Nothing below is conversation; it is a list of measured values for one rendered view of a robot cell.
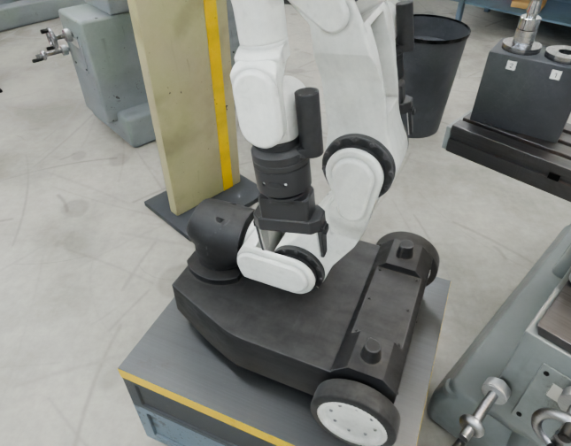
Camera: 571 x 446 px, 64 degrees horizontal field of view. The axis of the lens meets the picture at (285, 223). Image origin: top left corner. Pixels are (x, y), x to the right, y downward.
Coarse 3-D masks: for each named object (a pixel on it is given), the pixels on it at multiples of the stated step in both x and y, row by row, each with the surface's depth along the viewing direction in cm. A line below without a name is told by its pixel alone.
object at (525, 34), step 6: (522, 24) 109; (528, 24) 108; (534, 24) 108; (516, 30) 111; (522, 30) 110; (528, 30) 109; (534, 30) 109; (516, 36) 111; (522, 36) 110; (528, 36) 110; (534, 36) 110; (516, 42) 112; (522, 42) 111; (528, 42) 111
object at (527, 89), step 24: (504, 48) 113; (528, 48) 111; (552, 48) 111; (504, 72) 113; (528, 72) 110; (552, 72) 107; (480, 96) 120; (504, 96) 116; (528, 96) 113; (552, 96) 110; (480, 120) 123; (504, 120) 120; (528, 120) 116; (552, 120) 113
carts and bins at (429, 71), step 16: (416, 16) 286; (432, 16) 285; (416, 32) 292; (432, 32) 290; (448, 32) 284; (464, 32) 272; (416, 48) 256; (432, 48) 253; (448, 48) 255; (464, 48) 269; (416, 64) 262; (432, 64) 260; (448, 64) 262; (416, 80) 268; (432, 80) 267; (448, 80) 271; (416, 96) 275; (432, 96) 275; (448, 96) 286; (416, 112) 282; (432, 112) 283; (416, 128) 289; (432, 128) 293
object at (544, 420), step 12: (564, 396) 95; (540, 408) 92; (552, 408) 90; (564, 408) 96; (540, 420) 92; (552, 420) 90; (564, 420) 87; (540, 432) 93; (552, 432) 92; (564, 432) 85; (552, 444) 92; (564, 444) 91
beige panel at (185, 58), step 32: (128, 0) 168; (160, 0) 172; (192, 0) 181; (224, 0) 192; (160, 32) 178; (192, 32) 188; (224, 32) 199; (160, 64) 184; (192, 64) 195; (224, 64) 207; (160, 96) 191; (192, 96) 203; (224, 96) 216; (160, 128) 199; (192, 128) 211; (224, 128) 225; (160, 160) 213; (192, 160) 220; (224, 160) 235; (192, 192) 230; (224, 192) 246; (256, 192) 246
